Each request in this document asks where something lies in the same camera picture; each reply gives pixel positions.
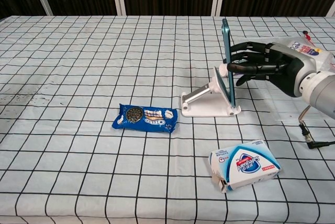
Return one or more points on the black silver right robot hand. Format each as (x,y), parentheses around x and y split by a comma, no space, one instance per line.
(277,61)

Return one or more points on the black smartphone with blue edge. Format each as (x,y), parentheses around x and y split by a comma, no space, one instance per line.
(228,59)

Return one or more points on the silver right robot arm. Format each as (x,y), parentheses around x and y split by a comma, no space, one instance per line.
(322,90)

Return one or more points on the white folding phone stand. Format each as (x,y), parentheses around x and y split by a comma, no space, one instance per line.
(206,106)

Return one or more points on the white tissue pack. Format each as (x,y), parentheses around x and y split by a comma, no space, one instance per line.
(308,48)

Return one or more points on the clear zip bag red zipper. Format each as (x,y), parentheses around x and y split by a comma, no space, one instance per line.
(328,63)

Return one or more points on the purple toothpaste tube white cap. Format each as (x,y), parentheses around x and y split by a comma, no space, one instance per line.
(223,70)

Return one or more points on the white blue Safeguard soap box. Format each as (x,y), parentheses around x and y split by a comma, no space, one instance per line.
(243,166)

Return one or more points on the blue Oreo cookie pack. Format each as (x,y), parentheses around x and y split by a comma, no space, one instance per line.
(146,119)

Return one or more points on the white black grid tablecloth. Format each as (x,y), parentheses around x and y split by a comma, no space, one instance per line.
(104,64)

